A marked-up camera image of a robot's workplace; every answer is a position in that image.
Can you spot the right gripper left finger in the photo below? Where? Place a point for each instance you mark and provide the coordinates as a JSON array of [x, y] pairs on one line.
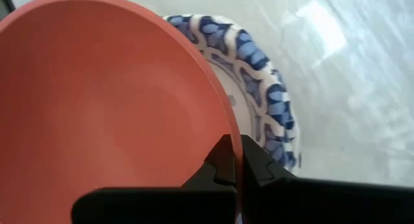
[[161, 206]]

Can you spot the blue patterned white plate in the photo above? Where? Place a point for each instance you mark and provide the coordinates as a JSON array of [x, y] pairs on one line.
[[249, 52]]

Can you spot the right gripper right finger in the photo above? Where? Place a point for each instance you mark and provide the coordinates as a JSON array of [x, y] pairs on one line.
[[307, 204]]

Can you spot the red-orange bowl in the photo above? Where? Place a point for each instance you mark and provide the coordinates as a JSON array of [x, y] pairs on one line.
[[113, 104]]

